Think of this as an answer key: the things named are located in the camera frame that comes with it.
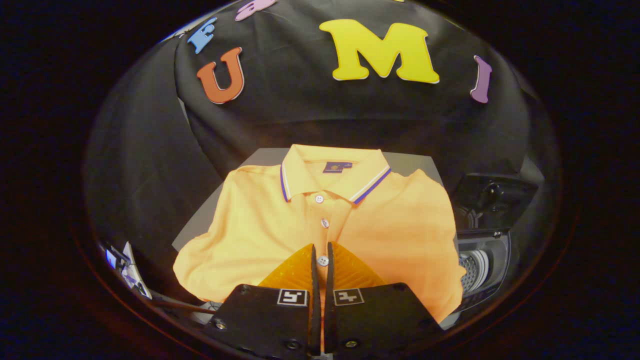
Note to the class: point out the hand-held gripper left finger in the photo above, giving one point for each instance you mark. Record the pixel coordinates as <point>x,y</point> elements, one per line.
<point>265,320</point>

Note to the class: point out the dark transparent washing machine lid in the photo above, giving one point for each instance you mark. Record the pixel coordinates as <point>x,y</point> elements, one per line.
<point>500,195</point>

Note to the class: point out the grey cabinet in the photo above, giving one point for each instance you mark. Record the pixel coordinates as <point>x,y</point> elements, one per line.
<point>415,162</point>

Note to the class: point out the grey washing machine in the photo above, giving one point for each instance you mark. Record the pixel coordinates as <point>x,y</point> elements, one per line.
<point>495,255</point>

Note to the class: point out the orange polo shirt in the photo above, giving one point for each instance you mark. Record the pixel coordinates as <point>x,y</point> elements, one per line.
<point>400,230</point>

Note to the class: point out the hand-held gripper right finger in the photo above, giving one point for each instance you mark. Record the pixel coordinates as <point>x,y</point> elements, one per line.
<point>375,320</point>

